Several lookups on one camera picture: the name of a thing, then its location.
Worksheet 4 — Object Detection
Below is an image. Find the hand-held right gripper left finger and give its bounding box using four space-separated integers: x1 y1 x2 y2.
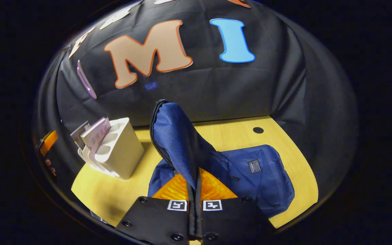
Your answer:
116 174 196 245

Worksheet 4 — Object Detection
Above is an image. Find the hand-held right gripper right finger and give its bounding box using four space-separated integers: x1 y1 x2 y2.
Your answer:
197 168 275 245

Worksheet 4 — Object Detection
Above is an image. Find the grey book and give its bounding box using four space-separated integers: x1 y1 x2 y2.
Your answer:
70 121 90 150

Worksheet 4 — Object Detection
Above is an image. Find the white bookshelf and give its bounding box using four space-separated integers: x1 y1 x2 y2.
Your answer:
78 117 145 180

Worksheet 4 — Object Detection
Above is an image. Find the pink book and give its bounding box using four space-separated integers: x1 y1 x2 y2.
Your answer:
81 117 111 153

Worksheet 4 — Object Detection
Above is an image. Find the blue schoolbag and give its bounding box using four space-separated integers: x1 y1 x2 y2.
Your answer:
147 99 295 219

